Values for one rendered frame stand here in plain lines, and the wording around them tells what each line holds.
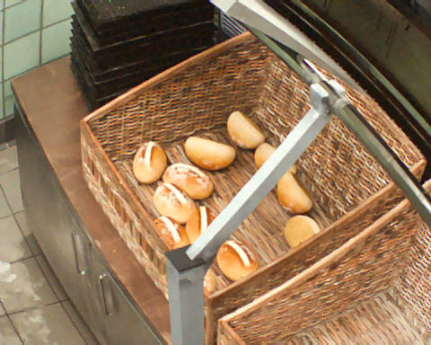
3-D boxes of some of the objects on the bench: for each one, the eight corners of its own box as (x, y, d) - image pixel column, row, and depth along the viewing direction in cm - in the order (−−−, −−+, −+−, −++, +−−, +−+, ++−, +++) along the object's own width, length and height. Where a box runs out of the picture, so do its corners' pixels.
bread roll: (302, 262, 203) (323, 234, 201) (274, 233, 209) (295, 204, 208) (317, 268, 207) (338, 241, 205) (291, 239, 213) (312, 211, 212)
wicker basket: (283, 110, 244) (284, 13, 226) (411, 261, 206) (431, 159, 188) (78, 177, 225) (75, 70, 208) (206, 353, 187) (207, 252, 170)
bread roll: (300, 228, 216) (283, 214, 211) (279, 197, 223) (261, 181, 218) (321, 209, 215) (304, 194, 210) (300, 179, 222) (283, 162, 217)
